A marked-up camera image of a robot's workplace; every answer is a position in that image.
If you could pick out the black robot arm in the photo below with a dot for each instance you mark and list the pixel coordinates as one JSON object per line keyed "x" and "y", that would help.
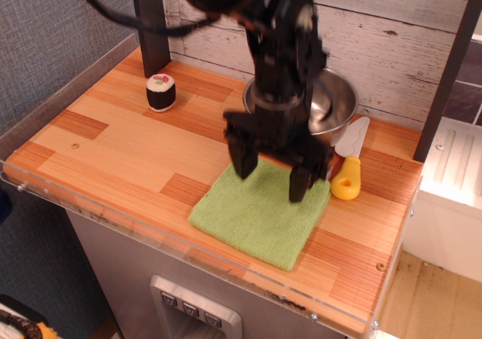
{"x": 287, "y": 52}

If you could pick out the orange object bottom left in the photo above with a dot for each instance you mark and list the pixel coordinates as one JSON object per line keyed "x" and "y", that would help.
{"x": 38, "y": 331}

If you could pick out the stainless steel bowl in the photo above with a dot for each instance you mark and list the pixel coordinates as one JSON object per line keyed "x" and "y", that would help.
{"x": 335, "y": 100}

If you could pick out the silver dispenser button panel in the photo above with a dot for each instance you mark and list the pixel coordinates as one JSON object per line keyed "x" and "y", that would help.
{"x": 184, "y": 313}

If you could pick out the dark right shelf post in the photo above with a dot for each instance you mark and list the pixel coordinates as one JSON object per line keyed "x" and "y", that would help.
{"x": 457, "y": 54}

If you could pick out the yellow handled toy knife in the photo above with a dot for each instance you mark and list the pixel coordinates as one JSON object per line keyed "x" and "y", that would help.
{"x": 346, "y": 185}

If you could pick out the white toy sink unit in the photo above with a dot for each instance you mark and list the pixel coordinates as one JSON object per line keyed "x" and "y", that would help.
{"x": 444, "y": 226}

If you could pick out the clear acrylic table edge guard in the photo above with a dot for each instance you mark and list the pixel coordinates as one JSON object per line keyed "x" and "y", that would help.
{"x": 341, "y": 273}

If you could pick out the toy sushi roll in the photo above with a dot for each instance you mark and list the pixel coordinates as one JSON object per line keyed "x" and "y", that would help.
{"x": 161, "y": 92}

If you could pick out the silver toy fridge cabinet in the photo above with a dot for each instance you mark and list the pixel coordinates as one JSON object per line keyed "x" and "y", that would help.
{"x": 124, "y": 266}

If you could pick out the green towel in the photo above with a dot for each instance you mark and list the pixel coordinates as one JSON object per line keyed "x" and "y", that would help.
{"x": 255, "y": 215}

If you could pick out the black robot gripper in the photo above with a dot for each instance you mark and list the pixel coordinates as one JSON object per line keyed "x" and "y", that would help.
{"x": 279, "y": 130}

